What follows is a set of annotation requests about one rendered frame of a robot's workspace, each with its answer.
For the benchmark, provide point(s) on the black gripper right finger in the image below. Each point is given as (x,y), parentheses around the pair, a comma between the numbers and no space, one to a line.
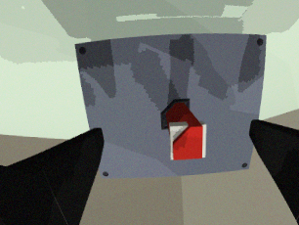
(278,147)

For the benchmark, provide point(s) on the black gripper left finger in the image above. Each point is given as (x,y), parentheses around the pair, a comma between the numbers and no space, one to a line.
(52,187)

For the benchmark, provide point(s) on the grey sloped panel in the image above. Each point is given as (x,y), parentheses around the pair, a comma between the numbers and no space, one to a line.
(129,84)

